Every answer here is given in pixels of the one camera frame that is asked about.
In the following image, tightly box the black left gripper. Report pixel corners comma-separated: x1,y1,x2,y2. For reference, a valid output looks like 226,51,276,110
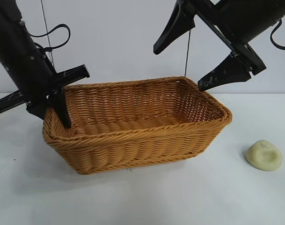
0,48,90,129

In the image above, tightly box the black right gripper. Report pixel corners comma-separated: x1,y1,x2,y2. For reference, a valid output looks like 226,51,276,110
153,0,269,92

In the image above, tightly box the brown woven wicker basket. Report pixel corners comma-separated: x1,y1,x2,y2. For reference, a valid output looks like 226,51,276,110
42,76,234,176

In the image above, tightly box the pale yellow egg yolk pastry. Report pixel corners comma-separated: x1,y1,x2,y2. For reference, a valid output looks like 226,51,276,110
244,139,283,173

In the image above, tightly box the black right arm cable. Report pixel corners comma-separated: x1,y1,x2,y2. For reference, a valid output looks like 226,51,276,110
270,20,285,51

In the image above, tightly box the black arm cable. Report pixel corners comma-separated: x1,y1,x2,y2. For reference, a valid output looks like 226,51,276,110
270,20,285,51
29,23,71,51

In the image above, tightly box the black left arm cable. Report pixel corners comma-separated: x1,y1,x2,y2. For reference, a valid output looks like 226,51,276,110
29,23,71,51

